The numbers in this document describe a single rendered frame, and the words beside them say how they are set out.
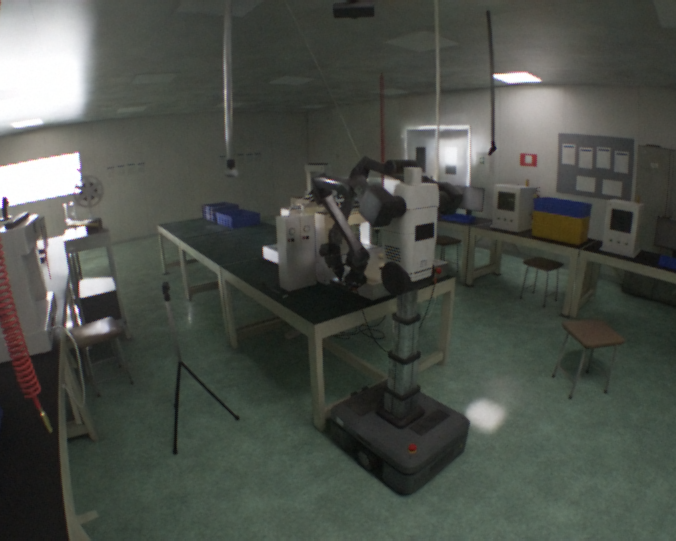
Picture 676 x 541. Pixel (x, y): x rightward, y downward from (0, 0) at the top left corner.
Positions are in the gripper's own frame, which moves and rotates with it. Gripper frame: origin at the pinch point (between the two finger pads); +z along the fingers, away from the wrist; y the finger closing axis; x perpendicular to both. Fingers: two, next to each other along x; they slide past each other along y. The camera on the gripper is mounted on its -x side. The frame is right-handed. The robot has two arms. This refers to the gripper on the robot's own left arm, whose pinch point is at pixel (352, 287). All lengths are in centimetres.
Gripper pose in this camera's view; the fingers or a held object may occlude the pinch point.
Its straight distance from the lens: 208.8
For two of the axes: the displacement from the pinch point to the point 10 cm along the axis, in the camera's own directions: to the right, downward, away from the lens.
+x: 4.6, 6.9, -5.6
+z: -2.4, 7.1, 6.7
